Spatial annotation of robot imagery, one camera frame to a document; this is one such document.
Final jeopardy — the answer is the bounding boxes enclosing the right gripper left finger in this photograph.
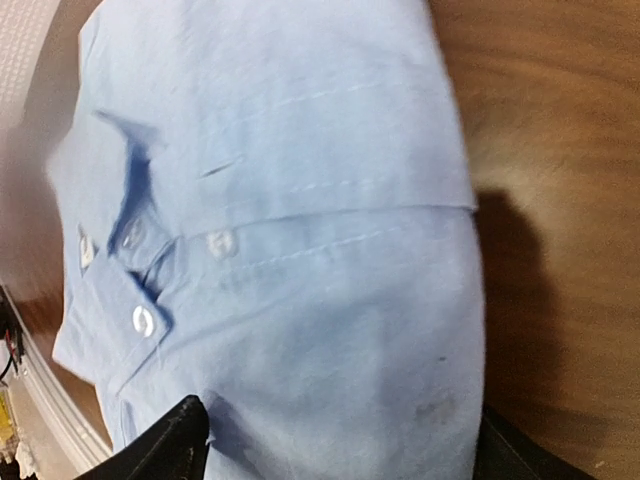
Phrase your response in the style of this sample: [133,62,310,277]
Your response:
[79,395,209,480]

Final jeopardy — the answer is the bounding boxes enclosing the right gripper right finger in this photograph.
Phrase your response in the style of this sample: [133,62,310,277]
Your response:
[473,404,594,480]

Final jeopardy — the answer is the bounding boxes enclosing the light blue long sleeve shirt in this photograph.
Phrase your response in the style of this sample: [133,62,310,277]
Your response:
[49,1,485,479]

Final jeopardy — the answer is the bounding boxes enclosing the front aluminium rail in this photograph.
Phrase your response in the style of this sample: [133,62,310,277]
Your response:
[1,285,111,476]

